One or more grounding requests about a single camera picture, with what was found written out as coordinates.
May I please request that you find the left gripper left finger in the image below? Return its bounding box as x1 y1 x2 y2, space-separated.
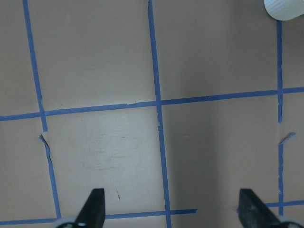
75 188 105 228

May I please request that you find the white mug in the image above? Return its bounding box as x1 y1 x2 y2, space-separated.
264 0 304 21

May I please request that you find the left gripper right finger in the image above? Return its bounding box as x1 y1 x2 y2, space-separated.
238 189 281 228

